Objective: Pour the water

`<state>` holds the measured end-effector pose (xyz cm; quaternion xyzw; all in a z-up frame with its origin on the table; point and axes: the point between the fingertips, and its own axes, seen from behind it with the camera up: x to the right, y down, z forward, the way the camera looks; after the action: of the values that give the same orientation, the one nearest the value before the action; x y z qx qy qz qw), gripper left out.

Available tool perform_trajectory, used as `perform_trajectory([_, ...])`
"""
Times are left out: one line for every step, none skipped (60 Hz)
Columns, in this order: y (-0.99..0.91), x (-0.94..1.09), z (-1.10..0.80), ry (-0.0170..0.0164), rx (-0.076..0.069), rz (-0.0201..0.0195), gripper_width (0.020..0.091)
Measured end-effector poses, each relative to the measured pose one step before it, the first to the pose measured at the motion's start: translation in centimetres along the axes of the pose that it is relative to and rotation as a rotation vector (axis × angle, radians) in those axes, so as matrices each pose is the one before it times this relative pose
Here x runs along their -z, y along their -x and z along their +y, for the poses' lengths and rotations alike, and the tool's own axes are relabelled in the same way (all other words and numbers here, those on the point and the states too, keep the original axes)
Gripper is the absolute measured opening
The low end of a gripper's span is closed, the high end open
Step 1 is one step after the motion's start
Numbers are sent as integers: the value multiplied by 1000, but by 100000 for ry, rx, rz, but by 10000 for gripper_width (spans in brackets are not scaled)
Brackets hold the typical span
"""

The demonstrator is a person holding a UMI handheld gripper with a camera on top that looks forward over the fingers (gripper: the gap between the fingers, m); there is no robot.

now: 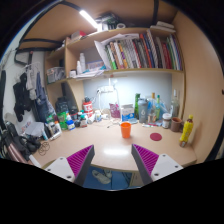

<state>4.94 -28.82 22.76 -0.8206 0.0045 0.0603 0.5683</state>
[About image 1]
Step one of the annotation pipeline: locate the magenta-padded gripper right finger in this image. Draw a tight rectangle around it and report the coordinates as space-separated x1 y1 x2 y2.
130 143 184 186

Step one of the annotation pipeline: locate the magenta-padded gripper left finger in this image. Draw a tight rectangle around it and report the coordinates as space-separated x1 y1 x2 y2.
44 144 96 187

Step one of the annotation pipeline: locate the yellow drink bottle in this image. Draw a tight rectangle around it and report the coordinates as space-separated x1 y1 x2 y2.
179 114 195 148

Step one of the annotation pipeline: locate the flat round red coaster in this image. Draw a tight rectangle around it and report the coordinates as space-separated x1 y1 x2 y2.
149 132 163 142

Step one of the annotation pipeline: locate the white slipper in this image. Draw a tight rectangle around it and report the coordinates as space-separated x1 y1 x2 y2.
91 169 113 185

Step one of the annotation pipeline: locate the orange plastic cup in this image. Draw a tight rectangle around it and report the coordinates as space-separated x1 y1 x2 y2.
120 121 132 139

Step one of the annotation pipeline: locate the white bottle with blue cap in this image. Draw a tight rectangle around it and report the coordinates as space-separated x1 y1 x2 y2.
65 114 76 131

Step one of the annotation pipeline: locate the brown jar with white lid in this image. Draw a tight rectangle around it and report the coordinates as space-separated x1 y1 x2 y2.
161 112 173 130

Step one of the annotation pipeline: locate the green pouch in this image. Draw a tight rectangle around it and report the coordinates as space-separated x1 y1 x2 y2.
57 111 69 131

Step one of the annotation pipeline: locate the brown mug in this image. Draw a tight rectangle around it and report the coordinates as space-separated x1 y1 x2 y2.
170 116 183 133

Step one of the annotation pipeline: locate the glass bottle with yellow cap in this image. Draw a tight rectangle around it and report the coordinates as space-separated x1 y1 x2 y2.
149 92 158 124

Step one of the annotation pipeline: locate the blue and white carton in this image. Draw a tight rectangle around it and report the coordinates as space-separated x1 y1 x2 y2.
120 103 136 122

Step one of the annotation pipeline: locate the slim green glass bottle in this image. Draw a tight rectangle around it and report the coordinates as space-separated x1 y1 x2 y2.
155 94 162 121

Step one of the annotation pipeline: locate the red and white canister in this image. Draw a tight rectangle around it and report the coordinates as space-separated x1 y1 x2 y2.
82 101 94 116

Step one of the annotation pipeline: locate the clear blue plastic bag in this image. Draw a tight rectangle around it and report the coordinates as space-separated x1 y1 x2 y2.
146 98 169 118

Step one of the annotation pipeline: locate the tall green packet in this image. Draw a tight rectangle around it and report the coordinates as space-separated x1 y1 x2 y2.
134 93 141 119

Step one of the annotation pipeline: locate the magenta snack packet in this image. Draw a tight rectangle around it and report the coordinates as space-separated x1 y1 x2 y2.
109 102 122 119

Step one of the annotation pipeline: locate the tall clear glass bottle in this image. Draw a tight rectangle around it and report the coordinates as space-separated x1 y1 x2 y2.
170 89 181 118

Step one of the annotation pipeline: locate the black bag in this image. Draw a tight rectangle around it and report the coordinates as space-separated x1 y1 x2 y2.
0 121 42 164

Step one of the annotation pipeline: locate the blue hanging garment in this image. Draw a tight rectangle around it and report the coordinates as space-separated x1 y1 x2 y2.
33 71 56 123

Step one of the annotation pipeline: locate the black hanging garment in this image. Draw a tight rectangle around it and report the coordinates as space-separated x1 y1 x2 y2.
12 71 33 123

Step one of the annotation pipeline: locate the wooden shelf unit with books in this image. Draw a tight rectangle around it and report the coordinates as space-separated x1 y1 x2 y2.
44 20 186 111

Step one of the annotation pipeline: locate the white ceiling light bar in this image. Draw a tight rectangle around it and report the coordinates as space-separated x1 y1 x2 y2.
78 9 100 30

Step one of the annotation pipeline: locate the white wall power outlet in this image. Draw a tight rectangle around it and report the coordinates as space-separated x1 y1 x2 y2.
97 85 114 94

